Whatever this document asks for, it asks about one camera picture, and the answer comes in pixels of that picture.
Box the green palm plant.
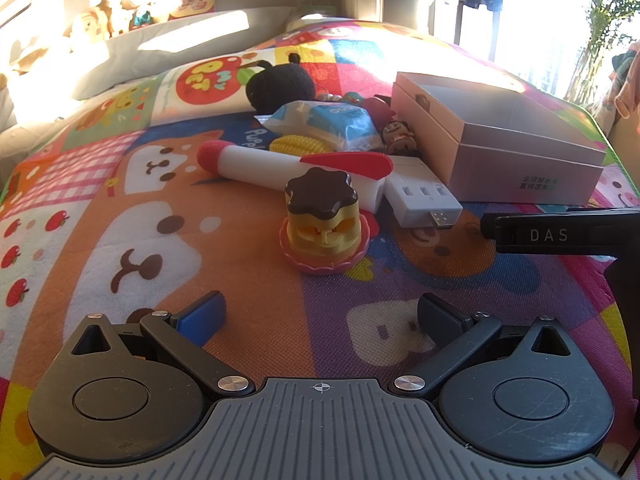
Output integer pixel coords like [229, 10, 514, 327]
[562, 0, 640, 106]

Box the colourful cartoon printed blanket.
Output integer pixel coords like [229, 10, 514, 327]
[0, 20, 640, 480]

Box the cartoon figurine keychain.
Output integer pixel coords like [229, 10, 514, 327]
[382, 120, 418, 157]

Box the grey pillow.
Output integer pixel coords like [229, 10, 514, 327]
[72, 7, 301, 101]

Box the blue white wet wipes packet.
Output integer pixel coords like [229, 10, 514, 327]
[262, 100, 383, 153]

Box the pink penguin toy teal hat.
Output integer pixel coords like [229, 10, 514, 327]
[345, 91, 396, 127]

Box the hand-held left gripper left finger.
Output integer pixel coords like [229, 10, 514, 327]
[70, 291, 256, 397]

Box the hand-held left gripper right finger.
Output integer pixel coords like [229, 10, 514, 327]
[389, 292, 576, 401]

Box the white bed sheet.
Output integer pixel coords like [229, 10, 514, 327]
[0, 50, 86, 133]

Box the orange bear plush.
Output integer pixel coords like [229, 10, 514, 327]
[65, 5, 110, 53]

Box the white red foam rocket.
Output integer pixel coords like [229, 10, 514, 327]
[196, 141, 396, 213]

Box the black plush toy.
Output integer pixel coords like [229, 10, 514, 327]
[245, 52, 317, 111]

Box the yellow corn toy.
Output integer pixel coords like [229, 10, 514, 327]
[269, 134, 337, 156]

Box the white usb hub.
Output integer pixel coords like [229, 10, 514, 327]
[382, 157, 463, 231]

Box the white pillow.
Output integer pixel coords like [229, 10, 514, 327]
[285, 6, 342, 30]

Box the brown yellow pudding toy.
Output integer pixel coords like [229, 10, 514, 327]
[278, 169, 375, 276]

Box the plush doll teal dress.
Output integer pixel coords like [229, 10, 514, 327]
[120, 0, 166, 31]

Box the pale cardboard box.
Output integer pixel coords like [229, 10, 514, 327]
[390, 71, 608, 206]

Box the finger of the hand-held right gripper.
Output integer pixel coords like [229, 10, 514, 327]
[480, 208, 640, 257]

